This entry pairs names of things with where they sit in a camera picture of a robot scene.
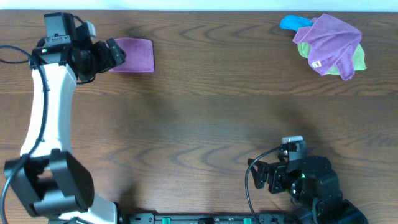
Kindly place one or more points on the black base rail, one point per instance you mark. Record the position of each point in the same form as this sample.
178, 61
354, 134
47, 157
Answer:
150, 218

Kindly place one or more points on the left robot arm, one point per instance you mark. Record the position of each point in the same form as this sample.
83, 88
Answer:
47, 179

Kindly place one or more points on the pink microfiber cloth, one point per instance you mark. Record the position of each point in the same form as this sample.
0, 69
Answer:
139, 56

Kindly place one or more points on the green cloth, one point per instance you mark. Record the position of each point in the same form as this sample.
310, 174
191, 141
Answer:
358, 58

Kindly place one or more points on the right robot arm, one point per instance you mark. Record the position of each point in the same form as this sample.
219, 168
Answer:
312, 184

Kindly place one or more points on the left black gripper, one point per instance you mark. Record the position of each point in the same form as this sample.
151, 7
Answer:
104, 56

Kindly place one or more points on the blue cloth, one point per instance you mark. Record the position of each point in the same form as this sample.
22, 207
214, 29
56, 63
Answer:
292, 22

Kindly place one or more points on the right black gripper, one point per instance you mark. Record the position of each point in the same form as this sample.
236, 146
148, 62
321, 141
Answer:
277, 170

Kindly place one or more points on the purple cloth with label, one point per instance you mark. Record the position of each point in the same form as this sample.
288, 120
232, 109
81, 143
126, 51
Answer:
332, 44

